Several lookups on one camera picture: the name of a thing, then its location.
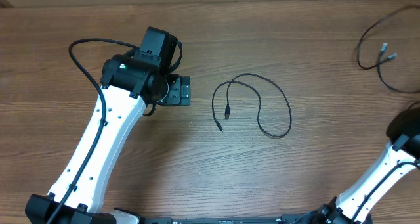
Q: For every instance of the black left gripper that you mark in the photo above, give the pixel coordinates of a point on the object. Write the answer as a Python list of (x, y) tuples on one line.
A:
[(178, 95)]

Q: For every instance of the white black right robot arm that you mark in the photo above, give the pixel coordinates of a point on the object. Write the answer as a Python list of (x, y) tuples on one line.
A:
[(399, 157)]

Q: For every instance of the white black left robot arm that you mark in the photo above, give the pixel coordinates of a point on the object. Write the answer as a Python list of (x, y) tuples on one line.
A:
[(143, 76)]

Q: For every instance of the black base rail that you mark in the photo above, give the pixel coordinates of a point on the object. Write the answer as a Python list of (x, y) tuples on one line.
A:
[(283, 219)]

